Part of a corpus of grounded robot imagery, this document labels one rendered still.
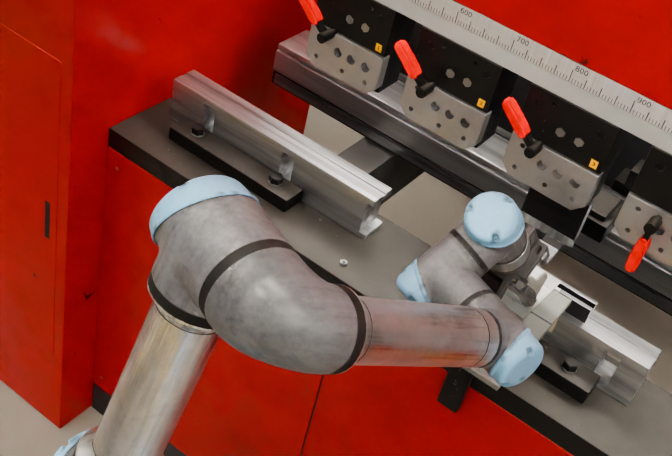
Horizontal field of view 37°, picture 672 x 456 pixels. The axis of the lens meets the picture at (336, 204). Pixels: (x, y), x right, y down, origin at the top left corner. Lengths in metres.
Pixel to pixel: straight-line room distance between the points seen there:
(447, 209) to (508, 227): 2.16
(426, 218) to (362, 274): 1.62
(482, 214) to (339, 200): 0.58
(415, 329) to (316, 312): 0.16
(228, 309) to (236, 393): 1.18
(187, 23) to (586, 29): 0.90
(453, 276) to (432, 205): 2.15
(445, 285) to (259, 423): 0.93
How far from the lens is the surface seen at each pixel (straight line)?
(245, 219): 1.03
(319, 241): 1.84
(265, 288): 0.97
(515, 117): 1.52
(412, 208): 3.42
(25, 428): 2.61
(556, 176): 1.58
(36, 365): 2.51
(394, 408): 1.87
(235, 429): 2.24
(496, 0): 1.52
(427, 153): 2.04
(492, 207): 1.33
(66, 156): 2.00
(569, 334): 1.73
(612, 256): 1.94
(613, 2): 1.45
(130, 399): 1.19
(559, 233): 1.67
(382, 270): 1.81
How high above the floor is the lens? 2.07
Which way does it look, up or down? 38 degrees down
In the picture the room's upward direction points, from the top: 14 degrees clockwise
